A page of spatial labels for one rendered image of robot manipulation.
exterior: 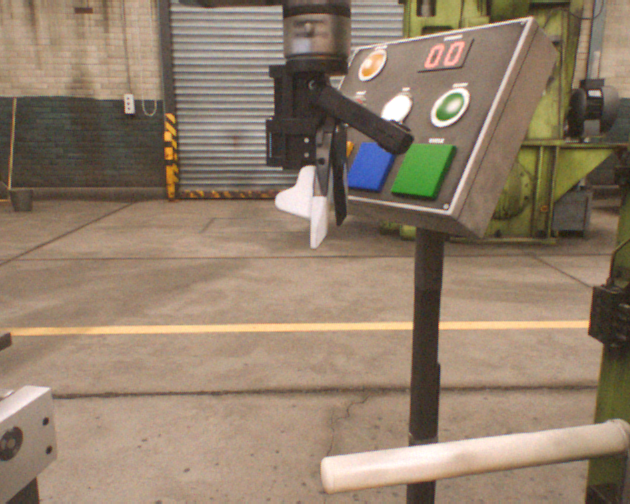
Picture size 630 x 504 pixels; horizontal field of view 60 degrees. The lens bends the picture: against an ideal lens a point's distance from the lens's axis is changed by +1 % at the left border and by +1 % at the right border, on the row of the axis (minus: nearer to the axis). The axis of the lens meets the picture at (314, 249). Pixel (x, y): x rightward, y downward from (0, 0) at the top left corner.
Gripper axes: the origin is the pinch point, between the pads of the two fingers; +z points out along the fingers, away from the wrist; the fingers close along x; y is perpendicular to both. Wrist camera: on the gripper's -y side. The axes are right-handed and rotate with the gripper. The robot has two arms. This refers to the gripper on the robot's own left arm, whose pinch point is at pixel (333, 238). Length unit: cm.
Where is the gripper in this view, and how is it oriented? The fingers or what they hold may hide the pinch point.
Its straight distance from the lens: 64.6
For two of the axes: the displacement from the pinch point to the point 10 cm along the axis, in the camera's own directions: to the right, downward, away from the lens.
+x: -2.2, 2.1, -9.5
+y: -9.7, -0.5, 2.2
